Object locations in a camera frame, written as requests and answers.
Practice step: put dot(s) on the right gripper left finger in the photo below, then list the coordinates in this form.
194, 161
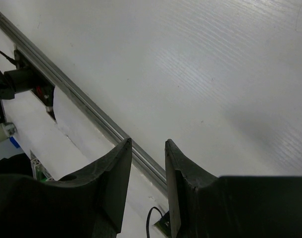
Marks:
88, 203

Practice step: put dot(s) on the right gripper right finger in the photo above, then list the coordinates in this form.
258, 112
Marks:
202, 205

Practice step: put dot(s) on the metal table rail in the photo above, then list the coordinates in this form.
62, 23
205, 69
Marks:
149, 167

